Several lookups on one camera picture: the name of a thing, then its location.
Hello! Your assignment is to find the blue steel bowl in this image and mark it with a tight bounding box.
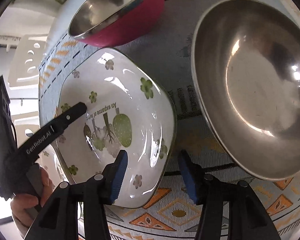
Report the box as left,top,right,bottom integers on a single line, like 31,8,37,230
191,0,300,181

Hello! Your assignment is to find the pink steel bowl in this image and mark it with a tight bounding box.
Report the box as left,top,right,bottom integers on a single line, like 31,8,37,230
68,0,165,48

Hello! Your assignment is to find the person's left hand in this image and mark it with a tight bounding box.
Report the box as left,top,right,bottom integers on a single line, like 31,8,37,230
10,167,55,238

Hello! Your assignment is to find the beige chair near left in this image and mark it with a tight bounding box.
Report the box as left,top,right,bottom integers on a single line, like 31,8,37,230
11,112,62,186

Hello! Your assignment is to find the blue woven table runner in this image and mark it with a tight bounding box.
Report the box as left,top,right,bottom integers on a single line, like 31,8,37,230
39,0,300,239

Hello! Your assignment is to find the white chair far left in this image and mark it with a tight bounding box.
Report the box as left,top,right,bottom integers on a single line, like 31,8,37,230
8,34,47,90

